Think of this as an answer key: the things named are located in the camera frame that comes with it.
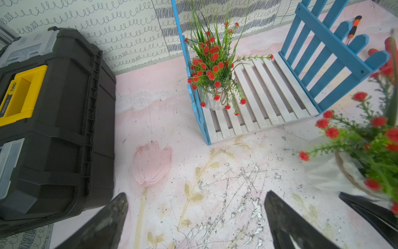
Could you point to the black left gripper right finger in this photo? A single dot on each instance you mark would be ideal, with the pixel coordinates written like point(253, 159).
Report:
point(289, 230)

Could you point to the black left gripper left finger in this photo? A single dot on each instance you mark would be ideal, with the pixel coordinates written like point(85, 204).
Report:
point(104, 230)

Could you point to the blue white wooden plant rack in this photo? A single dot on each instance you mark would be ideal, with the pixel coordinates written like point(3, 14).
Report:
point(312, 71)

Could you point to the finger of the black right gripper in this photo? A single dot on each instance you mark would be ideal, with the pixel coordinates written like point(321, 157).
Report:
point(380, 218)

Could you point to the black yellow plastic toolbox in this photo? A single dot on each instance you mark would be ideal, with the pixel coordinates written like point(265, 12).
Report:
point(58, 101)

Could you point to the red baby's breath potted plant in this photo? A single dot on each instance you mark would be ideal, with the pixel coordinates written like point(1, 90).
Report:
point(214, 65)

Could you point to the orange black screwdriver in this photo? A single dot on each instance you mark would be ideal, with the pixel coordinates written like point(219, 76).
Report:
point(353, 30)

